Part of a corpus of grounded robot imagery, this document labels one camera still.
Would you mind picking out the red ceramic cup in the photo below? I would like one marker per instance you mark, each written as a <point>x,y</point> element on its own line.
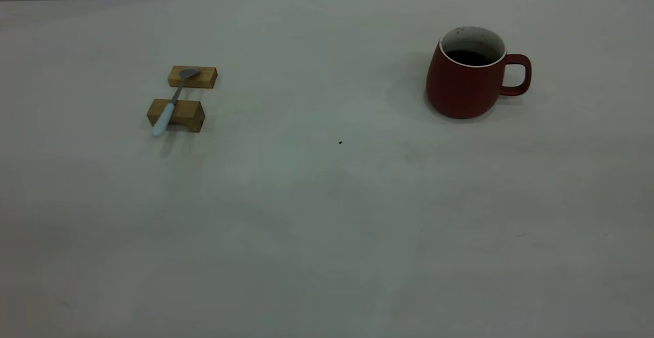
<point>460,88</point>

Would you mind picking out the flat wooden block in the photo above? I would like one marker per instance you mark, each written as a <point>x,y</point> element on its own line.
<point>207,78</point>

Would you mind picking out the arched wooden block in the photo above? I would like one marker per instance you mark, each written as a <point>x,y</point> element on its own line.
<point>189,114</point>

